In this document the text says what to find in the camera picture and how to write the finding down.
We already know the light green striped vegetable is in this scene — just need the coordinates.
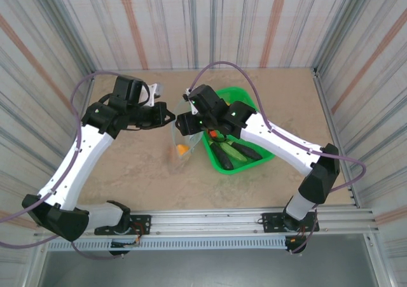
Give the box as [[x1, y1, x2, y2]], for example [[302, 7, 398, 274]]
[[219, 142, 247, 162]]

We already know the aluminium side frame profile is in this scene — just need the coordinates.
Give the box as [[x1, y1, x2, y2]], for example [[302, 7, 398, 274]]
[[312, 66, 361, 209]]

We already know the green plastic mesh basket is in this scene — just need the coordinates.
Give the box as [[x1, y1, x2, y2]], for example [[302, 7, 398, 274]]
[[202, 85, 276, 176]]

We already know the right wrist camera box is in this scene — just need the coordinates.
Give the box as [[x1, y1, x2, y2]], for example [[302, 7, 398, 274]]
[[183, 88, 199, 116]]

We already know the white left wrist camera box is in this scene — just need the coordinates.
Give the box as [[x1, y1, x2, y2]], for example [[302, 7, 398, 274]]
[[139, 82, 163, 107]]

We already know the dark green cucumber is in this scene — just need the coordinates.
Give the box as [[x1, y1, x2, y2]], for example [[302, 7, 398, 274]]
[[209, 142, 235, 170], [231, 141, 263, 160]]

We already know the clear zip-top bag elephant print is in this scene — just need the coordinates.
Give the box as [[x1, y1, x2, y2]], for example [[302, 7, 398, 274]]
[[170, 101, 205, 169]]

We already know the perforated metal cable tray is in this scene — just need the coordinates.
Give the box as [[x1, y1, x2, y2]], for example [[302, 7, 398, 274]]
[[47, 237, 287, 252]]

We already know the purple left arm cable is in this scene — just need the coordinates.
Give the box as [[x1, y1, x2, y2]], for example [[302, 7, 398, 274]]
[[0, 71, 123, 261]]

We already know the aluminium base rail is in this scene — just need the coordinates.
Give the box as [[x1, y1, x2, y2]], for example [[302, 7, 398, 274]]
[[33, 204, 381, 237]]

